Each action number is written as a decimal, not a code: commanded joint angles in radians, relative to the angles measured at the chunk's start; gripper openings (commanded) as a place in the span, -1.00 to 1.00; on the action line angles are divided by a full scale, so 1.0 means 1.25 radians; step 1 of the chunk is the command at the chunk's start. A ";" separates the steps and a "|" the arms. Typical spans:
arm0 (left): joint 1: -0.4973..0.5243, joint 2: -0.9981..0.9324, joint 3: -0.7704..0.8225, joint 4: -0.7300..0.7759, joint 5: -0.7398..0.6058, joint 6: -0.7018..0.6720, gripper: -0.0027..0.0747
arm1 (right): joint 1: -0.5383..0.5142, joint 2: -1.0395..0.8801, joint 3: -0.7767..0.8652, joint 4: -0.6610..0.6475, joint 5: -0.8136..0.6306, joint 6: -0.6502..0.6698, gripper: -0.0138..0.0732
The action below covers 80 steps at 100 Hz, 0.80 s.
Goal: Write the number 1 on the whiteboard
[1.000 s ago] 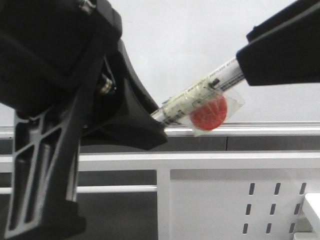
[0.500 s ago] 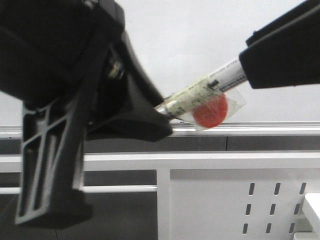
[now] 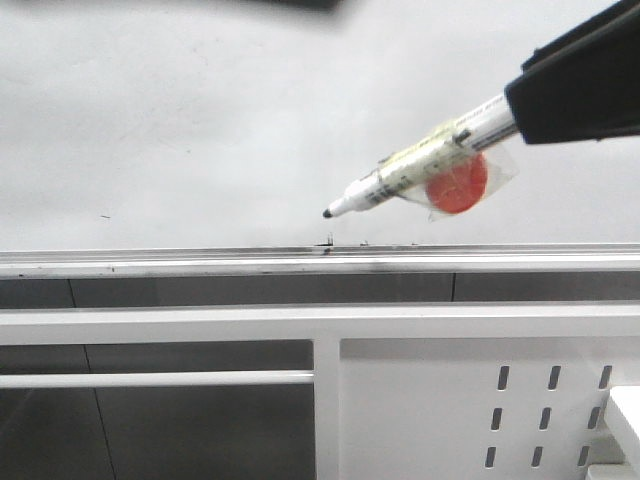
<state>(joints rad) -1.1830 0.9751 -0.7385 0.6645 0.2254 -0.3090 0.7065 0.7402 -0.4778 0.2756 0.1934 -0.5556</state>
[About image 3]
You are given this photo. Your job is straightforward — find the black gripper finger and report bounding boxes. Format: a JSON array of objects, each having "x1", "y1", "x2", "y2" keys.
[{"x1": 504, "y1": 1, "x2": 639, "y2": 144}]

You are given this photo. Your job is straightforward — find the white whiteboard marker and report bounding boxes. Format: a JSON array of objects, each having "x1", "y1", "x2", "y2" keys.
[{"x1": 323, "y1": 94, "x2": 517, "y2": 218}]

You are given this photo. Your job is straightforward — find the red round magnet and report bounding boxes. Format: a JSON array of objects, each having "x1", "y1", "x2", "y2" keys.
[{"x1": 425, "y1": 153, "x2": 488, "y2": 214}]

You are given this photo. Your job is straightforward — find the aluminium whiteboard tray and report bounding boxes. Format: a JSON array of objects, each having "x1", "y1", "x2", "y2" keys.
[{"x1": 1, "y1": 244, "x2": 639, "y2": 280}]

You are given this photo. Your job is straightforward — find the white whiteboard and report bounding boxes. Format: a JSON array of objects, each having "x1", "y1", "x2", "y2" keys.
[{"x1": 1, "y1": 1, "x2": 639, "y2": 251}]

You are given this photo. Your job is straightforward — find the white plastic bin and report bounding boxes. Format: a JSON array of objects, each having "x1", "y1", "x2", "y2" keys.
[{"x1": 586, "y1": 386, "x2": 639, "y2": 479}]

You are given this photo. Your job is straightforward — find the white perforated panel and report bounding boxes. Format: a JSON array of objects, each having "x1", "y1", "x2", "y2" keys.
[{"x1": 339, "y1": 337, "x2": 639, "y2": 479}]

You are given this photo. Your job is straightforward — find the white metal frame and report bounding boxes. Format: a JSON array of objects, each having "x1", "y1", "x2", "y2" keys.
[{"x1": 1, "y1": 304, "x2": 639, "y2": 479}]

